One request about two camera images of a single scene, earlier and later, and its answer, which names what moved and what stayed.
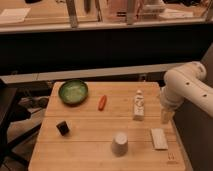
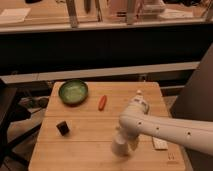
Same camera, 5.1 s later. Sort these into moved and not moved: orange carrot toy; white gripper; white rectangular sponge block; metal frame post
Moved: white gripper
Not moved: white rectangular sponge block; metal frame post; orange carrot toy
